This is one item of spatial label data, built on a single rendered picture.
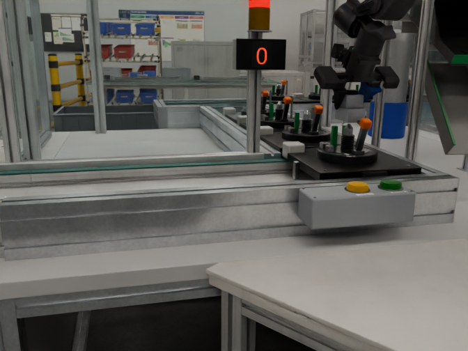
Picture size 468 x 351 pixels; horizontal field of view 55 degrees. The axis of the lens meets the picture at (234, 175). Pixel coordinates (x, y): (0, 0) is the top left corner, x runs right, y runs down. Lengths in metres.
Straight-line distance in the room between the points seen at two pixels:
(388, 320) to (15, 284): 0.56
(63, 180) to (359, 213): 0.65
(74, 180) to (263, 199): 0.46
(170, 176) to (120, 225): 0.30
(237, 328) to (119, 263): 0.23
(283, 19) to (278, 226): 10.89
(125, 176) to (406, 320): 0.69
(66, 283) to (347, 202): 0.50
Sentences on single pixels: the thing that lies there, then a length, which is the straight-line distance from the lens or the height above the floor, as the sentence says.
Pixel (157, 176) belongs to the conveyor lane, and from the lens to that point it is 1.09.
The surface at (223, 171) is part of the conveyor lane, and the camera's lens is 1.11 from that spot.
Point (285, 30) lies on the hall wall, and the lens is 11.69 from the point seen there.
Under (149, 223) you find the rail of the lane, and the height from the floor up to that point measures 0.91.
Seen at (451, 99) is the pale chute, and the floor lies 1.10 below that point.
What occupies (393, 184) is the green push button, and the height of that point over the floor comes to 0.97.
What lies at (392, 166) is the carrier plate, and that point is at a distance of 1.06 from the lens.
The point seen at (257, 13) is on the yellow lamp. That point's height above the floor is 1.30.
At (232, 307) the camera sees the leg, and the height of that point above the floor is 0.79.
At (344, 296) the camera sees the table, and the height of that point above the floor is 0.86.
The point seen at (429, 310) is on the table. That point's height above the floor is 0.86.
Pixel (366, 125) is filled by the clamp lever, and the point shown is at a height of 1.06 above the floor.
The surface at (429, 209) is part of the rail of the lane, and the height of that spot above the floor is 0.90.
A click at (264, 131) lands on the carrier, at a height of 0.98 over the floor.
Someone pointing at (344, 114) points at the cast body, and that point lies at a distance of 1.07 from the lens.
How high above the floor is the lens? 1.21
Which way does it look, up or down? 15 degrees down
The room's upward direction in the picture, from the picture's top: 1 degrees clockwise
